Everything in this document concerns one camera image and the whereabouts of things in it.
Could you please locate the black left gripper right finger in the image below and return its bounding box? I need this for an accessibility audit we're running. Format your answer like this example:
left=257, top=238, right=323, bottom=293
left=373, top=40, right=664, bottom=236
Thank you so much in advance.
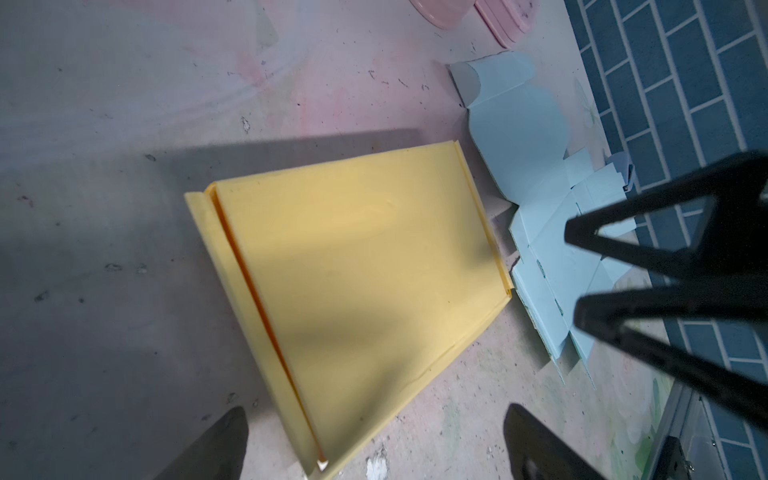
left=503, top=403, right=604, bottom=480

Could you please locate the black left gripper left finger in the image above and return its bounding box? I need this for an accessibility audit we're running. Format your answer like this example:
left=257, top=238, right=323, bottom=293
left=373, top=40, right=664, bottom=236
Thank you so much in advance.
left=155, top=406, right=249, bottom=480

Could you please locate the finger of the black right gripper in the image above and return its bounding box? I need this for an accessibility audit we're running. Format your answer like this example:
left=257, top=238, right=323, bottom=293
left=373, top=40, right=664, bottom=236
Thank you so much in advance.
left=564, top=150, right=767, bottom=280
left=573, top=281, right=767, bottom=430

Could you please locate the yellow paper box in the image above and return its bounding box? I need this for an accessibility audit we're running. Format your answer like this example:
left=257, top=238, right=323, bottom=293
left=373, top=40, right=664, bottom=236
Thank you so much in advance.
left=185, top=141, right=514, bottom=479

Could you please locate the light blue flat paper box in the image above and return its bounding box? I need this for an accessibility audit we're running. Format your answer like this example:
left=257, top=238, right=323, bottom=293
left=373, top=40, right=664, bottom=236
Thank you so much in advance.
left=449, top=51, right=631, bottom=362

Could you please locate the pink flat paper box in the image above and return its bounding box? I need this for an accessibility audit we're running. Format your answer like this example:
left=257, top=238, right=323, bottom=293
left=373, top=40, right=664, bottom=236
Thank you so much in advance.
left=475, top=0, right=540, bottom=50

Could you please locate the pink metal pencil cup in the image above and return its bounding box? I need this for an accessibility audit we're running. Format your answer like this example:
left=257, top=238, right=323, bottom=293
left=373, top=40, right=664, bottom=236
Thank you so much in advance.
left=410, top=0, right=475, bottom=30

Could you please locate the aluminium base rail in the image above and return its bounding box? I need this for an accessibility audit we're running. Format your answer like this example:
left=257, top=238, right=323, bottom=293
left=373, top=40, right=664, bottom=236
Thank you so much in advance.
left=642, top=381, right=726, bottom=479

